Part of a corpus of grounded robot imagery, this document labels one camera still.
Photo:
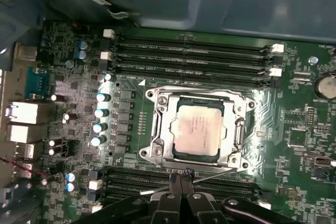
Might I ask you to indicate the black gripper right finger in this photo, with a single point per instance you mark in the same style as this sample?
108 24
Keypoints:
199 208

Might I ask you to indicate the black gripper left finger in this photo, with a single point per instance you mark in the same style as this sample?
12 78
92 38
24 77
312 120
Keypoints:
168 208

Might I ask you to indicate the silver CPU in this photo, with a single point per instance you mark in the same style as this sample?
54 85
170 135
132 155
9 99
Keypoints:
197 132

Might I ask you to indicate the metal socket cover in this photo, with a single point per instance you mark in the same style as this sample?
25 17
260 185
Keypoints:
168 119

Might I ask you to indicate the CPU socket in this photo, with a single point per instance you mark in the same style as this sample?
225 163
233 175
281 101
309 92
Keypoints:
199 88

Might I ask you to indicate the black RAM slot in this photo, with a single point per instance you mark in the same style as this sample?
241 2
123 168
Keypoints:
183 64
118 195
183 44
263 204
183 73
131 173
183 54
131 184

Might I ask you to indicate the blue-top capacitor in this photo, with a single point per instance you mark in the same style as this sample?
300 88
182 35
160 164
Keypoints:
99 113
108 77
97 127
70 187
101 96
95 140
82 55
70 176
83 45

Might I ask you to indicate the green motherboard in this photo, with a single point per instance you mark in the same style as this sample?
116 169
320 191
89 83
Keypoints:
275 142

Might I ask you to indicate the silver internal USB port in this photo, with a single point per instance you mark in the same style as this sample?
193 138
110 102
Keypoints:
321 162

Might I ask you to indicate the small silver rear port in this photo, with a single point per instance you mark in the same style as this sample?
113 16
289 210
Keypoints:
25 150

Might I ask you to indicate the silver rear port block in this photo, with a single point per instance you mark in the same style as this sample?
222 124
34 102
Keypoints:
22 112
21 133

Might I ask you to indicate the silver coin battery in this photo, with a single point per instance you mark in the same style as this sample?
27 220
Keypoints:
326 86

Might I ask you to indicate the blue rear port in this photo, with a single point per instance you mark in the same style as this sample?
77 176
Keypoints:
36 82

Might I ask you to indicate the silver board screw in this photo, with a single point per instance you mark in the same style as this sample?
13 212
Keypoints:
313 60

